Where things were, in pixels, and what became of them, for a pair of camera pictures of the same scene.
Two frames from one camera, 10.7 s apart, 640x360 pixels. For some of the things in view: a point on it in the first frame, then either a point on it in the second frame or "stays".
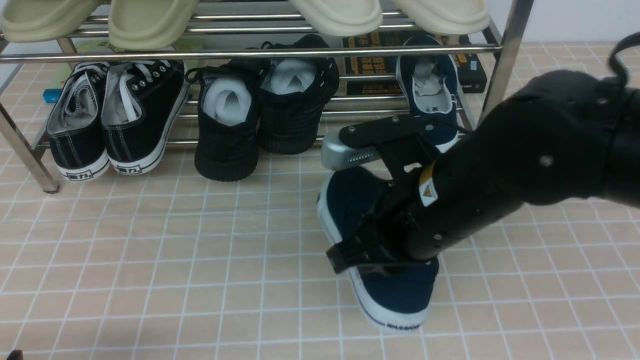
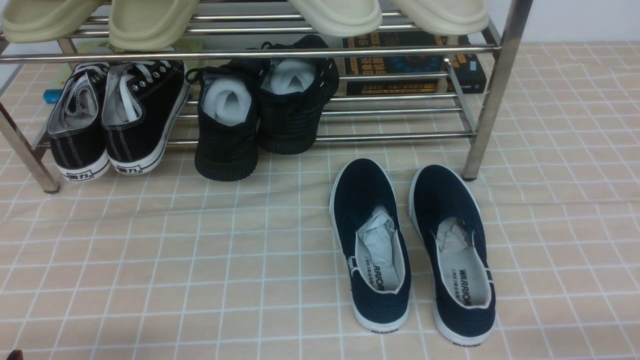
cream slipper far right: (446, 17) stays
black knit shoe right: (293, 91) stays
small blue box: (51, 95) stays
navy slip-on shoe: (428, 87) → (445, 217)
